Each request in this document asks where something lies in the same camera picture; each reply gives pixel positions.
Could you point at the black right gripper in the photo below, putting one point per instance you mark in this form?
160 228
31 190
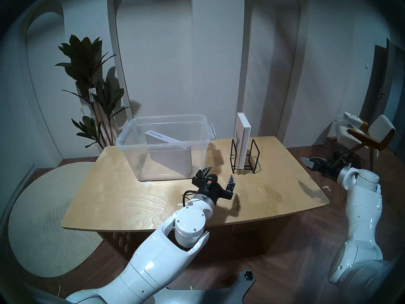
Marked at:
330 169

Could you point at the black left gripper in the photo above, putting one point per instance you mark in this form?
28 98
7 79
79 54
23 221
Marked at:
212 189

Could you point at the small white hardcover book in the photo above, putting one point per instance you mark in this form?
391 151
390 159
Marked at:
243 138

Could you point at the large grey special issue book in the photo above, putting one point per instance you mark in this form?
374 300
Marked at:
174 157

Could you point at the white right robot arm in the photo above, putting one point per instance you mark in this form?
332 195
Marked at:
360 218

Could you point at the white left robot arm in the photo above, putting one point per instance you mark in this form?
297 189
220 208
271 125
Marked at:
158 262

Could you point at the clear plastic storage box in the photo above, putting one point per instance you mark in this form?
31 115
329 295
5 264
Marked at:
133 148

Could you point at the white tape cross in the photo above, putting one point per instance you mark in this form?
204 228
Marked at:
326 188

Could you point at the white device on armchair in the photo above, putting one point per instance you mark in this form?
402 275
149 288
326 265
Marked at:
351 119

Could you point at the wooden armchair with white cushions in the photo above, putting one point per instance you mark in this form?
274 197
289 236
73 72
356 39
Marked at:
381 129

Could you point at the light wooden table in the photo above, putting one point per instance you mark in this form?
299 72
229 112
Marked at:
126 205

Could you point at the dark grey door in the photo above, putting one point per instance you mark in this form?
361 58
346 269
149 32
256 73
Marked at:
376 85

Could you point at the black star knob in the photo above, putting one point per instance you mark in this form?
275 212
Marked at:
249 275

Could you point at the white plant tag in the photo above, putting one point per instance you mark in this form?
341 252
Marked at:
92 94

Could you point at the tall dark green plant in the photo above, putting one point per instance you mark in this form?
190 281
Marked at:
85 59

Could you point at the round beige rug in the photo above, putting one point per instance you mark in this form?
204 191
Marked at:
41 218

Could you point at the grey metal robot base plate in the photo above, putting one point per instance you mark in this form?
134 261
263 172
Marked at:
215 295

